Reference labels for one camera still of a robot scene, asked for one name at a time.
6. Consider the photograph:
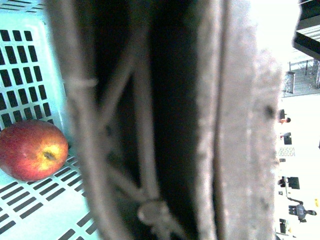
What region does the light blue plastic shopping basket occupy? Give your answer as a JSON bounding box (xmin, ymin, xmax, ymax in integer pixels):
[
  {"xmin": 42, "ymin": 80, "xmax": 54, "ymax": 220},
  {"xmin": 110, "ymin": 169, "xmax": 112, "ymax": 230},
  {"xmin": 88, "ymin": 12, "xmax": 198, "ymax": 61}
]
[{"xmin": 0, "ymin": 0, "xmax": 100, "ymax": 240}]

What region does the brown basket handle front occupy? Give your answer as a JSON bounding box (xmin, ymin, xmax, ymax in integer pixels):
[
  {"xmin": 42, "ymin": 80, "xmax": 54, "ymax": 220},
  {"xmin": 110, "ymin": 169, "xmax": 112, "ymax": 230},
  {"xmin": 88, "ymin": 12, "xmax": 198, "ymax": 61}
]
[{"xmin": 47, "ymin": 0, "xmax": 217, "ymax": 240}]

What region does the red yellow apple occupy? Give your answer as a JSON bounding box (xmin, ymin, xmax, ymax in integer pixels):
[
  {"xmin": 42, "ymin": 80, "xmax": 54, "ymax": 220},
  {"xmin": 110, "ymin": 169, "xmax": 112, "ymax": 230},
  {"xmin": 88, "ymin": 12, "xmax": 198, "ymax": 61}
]
[{"xmin": 0, "ymin": 119, "xmax": 69, "ymax": 182}]

